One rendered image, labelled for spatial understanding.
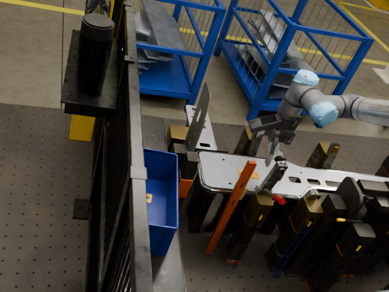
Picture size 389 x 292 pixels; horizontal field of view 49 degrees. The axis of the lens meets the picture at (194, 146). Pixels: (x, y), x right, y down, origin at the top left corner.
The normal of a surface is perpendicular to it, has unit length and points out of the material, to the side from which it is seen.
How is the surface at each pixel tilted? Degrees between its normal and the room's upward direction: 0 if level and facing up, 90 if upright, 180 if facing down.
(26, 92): 0
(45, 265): 0
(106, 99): 0
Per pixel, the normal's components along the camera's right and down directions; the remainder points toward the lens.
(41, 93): 0.27, -0.74
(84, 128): 0.14, 0.66
